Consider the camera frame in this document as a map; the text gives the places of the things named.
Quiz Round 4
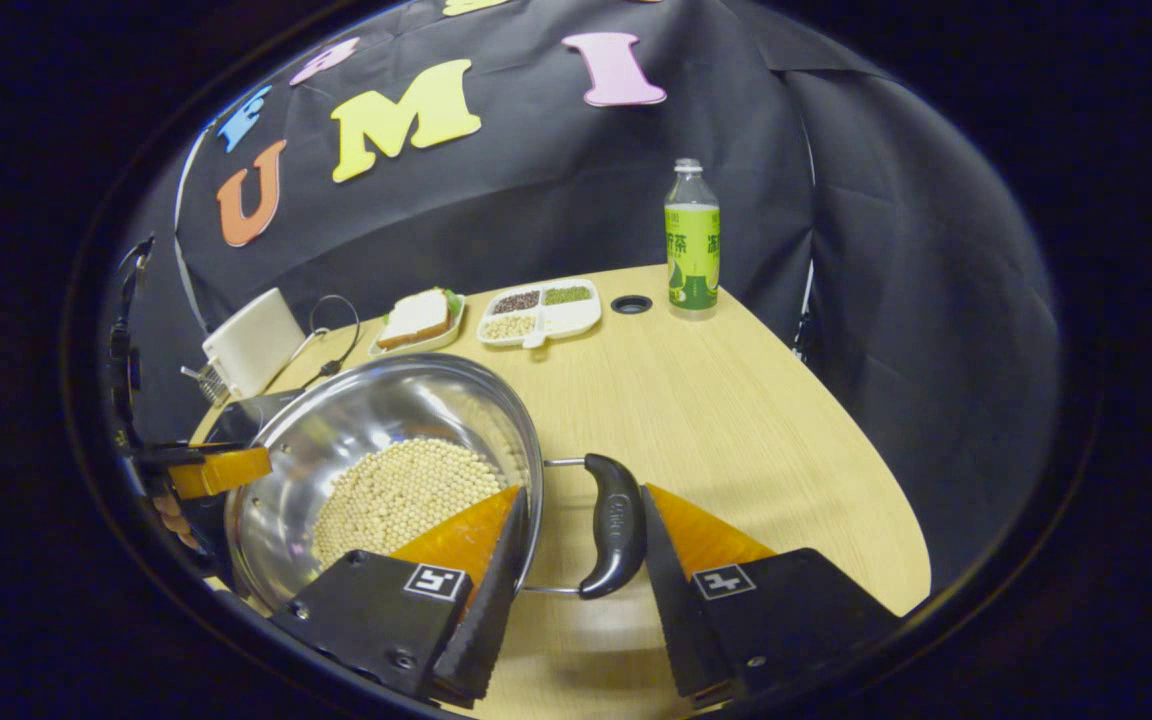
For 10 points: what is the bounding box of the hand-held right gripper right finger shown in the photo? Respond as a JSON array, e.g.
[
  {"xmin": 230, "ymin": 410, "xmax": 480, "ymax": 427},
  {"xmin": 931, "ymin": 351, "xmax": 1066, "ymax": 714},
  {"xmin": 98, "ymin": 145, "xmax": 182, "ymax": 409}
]
[{"xmin": 639, "ymin": 483, "xmax": 902, "ymax": 701}]

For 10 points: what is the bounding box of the green tea bottle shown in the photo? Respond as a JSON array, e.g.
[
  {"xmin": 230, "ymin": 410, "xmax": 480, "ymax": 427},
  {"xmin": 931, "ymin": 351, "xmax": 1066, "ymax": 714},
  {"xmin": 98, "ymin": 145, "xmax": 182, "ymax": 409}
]
[{"xmin": 664, "ymin": 158, "xmax": 721, "ymax": 321}]

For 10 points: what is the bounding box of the stainless steel pot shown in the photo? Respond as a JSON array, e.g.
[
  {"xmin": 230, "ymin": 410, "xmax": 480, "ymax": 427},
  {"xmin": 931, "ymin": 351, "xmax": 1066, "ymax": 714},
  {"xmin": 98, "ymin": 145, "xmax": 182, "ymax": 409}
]
[{"xmin": 224, "ymin": 352, "xmax": 649, "ymax": 613}]

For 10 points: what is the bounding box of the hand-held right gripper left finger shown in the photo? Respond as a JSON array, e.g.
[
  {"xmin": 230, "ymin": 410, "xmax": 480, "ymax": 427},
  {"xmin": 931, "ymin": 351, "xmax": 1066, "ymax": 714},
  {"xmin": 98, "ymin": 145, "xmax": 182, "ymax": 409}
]
[{"xmin": 269, "ymin": 485, "xmax": 530, "ymax": 706}]

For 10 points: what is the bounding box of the small wire basket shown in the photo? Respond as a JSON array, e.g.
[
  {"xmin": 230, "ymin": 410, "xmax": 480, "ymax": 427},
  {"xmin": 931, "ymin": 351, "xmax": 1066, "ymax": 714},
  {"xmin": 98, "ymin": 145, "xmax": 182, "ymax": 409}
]
[{"xmin": 181, "ymin": 362, "xmax": 229, "ymax": 406}]

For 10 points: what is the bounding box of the small white plate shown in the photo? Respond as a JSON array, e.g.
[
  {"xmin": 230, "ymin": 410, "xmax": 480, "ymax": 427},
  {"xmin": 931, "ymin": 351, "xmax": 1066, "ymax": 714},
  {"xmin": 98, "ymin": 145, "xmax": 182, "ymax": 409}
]
[{"xmin": 368, "ymin": 290, "xmax": 467, "ymax": 358}]

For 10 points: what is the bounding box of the white divided dish with grains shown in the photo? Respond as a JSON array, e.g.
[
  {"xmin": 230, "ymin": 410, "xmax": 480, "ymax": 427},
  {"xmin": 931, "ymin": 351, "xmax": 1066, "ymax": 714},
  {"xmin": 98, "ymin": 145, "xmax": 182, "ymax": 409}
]
[{"xmin": 477, "ymin": 278, "xmax": 603, "ymax": 349}]

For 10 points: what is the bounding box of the black induction cooktop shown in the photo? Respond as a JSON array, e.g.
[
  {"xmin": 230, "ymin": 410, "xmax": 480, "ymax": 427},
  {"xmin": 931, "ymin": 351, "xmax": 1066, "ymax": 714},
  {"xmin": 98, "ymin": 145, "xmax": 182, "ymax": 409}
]
[{"xmin": 198, "ymin": 388, "xmax": 305, "ymax": 448}]

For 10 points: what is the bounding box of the white toaster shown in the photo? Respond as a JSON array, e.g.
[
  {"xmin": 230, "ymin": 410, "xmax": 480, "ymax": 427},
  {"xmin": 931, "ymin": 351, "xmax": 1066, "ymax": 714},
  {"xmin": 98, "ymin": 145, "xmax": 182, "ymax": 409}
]
[{"xmin": 201, "ymin": 287, "xmax": 307, "ymax": 401}]

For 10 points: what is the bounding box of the black power cable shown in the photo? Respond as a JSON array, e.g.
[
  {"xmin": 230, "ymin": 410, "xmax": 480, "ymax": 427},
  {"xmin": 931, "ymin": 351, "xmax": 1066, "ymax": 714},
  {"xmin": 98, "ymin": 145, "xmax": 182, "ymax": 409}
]
[{"xmin": 286, "ymin": 294, "xmax": 362, "ymax": 391}]

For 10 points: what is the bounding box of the sandwich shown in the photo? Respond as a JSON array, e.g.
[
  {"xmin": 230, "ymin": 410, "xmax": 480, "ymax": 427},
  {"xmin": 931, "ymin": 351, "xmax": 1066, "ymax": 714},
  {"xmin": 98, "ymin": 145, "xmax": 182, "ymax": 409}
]
[{"xmin": 376, "ymin": 288, "xmax": 453, "ymax": 350}]

